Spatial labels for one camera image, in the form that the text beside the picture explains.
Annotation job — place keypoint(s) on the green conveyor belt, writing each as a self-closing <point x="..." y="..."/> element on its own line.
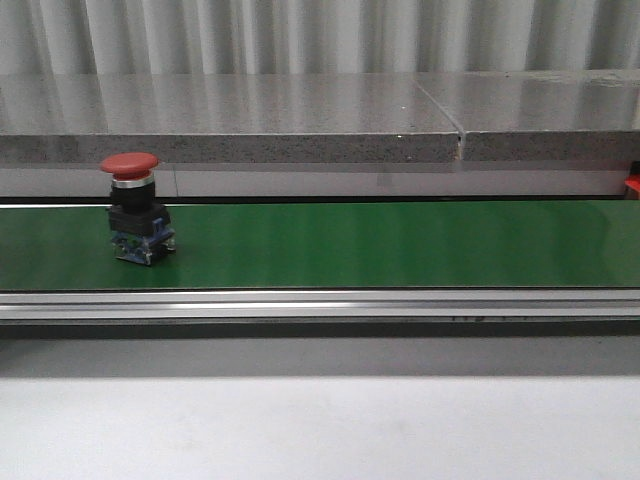
<point x="584" y="243"/>

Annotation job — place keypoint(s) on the aluminium conveyor side rail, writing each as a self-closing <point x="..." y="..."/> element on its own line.
<point x="307" y="306"/>

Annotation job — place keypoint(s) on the white panel below slabs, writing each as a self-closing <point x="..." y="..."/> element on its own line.
<point x="186" y="180"/>

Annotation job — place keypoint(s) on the grey stone slab right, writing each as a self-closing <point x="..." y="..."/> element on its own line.
<point x="585" y="119"/>

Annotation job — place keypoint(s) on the red plastic part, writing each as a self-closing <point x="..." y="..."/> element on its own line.
<point x="632" y="187"/>

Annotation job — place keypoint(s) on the grey stone slab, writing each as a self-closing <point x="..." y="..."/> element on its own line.
<point x="585" y="119"/>
<point x="223" y="118"/>

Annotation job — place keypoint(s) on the white pleated curtain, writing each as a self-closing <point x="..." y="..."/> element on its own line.
<point x="292" y="37"/>

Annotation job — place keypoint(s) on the grey stone slab left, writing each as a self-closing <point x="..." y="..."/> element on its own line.
<point x="223" y="118"/>

